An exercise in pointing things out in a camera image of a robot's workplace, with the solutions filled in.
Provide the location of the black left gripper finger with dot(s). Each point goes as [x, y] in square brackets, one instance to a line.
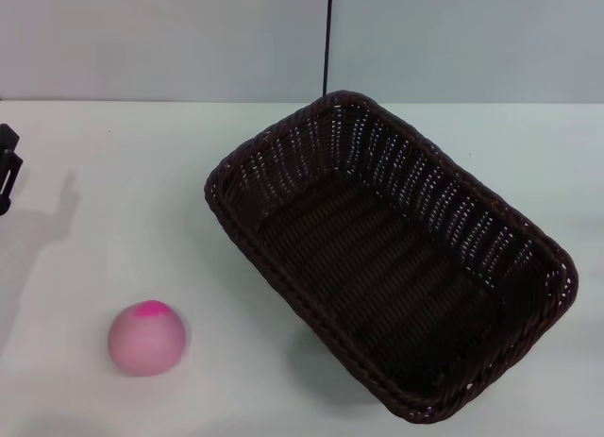
[9, 177]
[7, 135]

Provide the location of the black vertical wall strip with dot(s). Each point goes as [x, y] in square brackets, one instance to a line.
[327, 40]

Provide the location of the pink peach toy ball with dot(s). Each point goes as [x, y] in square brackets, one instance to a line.
[147, 342]

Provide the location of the dark brown woven basket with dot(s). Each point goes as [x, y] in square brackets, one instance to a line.
[377, 267]

